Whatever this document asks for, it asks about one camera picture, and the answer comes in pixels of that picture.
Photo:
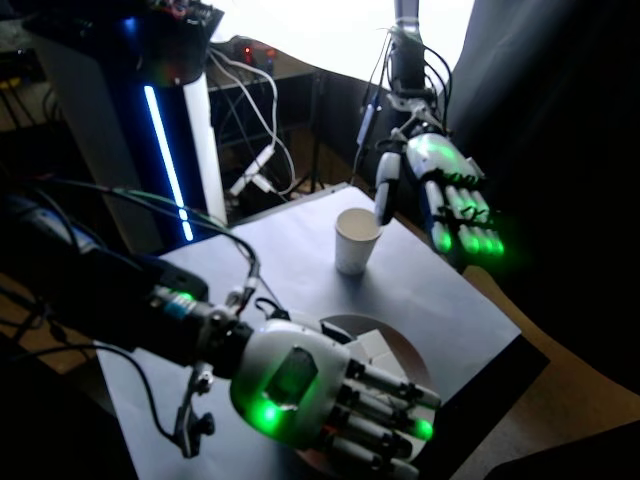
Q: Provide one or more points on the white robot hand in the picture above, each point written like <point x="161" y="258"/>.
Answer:
<point x="435" y="155"/>
<point x="280" y="360"/>

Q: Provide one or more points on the white paper cup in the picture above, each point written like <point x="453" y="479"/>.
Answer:
<point x="352" y="250"/>

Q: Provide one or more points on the white paper plate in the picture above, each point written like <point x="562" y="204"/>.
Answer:
<point x="407" y="355"/>

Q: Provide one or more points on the white paper sheet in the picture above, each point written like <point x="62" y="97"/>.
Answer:
<point x="225" y="265"/>
<point x="425" y="310"/>

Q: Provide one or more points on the black curtain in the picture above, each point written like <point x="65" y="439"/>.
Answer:
<point x="550" y="125"/>

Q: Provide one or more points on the black metal rack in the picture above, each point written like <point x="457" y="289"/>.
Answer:
<point x="300" y="100"/>

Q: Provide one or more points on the white power strip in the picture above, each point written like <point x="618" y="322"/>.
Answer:
<point x="250" y="172"/>

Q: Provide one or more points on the black box with red light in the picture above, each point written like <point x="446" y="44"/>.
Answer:
<point x="255" y="55"/>

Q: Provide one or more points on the black column with blue light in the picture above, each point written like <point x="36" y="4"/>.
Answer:
<point x="125" y="125"/>

